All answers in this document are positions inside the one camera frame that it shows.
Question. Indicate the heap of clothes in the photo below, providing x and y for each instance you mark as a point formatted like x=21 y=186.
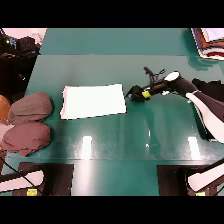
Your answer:
x=210 y=43

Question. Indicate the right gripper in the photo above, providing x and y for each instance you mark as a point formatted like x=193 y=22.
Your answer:
x=138 y=94

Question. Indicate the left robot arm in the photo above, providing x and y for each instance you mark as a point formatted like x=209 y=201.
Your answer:
x=20 y=181

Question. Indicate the orange garment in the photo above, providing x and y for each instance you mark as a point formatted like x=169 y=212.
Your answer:
x=3 y=109

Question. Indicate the red-brown garment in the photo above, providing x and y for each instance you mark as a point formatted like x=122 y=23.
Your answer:
x=26 y=137

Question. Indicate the grey-brown garment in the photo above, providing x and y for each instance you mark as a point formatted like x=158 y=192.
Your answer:
x=30 y=108

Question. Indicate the white T-shirt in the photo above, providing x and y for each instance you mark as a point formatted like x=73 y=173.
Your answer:
x=93 y=101

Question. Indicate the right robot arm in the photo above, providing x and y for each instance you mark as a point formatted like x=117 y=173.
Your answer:
x=206 y=110

